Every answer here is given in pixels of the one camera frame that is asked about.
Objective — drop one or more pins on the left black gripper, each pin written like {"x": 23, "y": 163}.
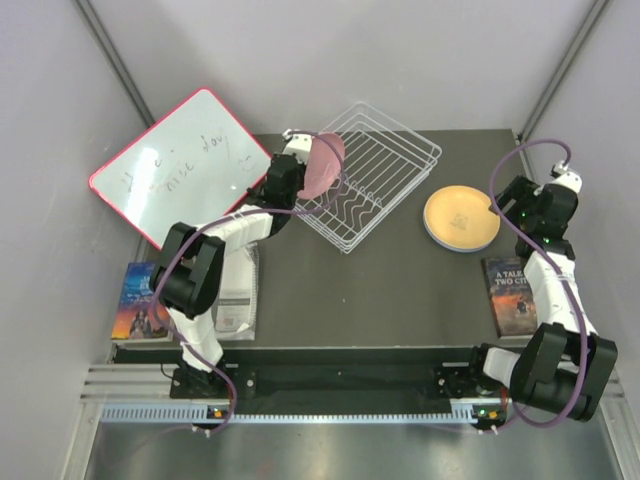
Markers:
{"x": 301, "y": 167}

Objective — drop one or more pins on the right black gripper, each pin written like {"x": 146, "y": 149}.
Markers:
{"x": 520, "y": 189}

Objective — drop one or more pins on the pink plate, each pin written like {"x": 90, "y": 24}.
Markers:
{"x": 323, "y": 166}

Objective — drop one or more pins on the yellow plate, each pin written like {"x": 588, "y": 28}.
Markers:
{"x": 460, "y": 215}

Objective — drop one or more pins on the purple plate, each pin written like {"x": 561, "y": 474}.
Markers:
{"x": 453, "y": 248}

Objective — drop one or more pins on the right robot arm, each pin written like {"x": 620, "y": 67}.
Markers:
{"x": 565, "y": 366}

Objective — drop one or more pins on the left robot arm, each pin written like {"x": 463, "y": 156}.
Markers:
{"x": 187, "y": 277}

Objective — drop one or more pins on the red-framed whiteboard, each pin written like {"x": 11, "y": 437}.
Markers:
{"x": 193, "y": 166}

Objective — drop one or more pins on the Tale of Two Cities book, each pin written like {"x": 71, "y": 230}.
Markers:
{"x": 510, "y": 297}

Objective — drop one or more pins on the white spiral notebook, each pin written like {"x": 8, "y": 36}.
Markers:
{"x": 235, "y": 311}

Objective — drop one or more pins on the blue book on left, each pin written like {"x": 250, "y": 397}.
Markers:
{"x": 134, "y": 321}

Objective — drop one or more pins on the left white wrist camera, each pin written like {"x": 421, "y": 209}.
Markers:
{"x": 297, "y": 145}

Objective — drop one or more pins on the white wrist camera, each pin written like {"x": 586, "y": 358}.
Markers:
{"x": 563, "y": 175}
{"x": 297, "y": 145}

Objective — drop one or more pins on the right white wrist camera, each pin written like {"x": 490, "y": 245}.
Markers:
{"x": 563, "y": 175}

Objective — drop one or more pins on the white wire dish rack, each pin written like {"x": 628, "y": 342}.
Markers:
{"x": 384, "y": 162}

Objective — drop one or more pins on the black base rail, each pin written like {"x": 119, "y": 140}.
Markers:
{"x": 263, "y": 373}

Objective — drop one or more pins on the grey slotted cable duct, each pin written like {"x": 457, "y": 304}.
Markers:
{"x": 184, "y": 413}

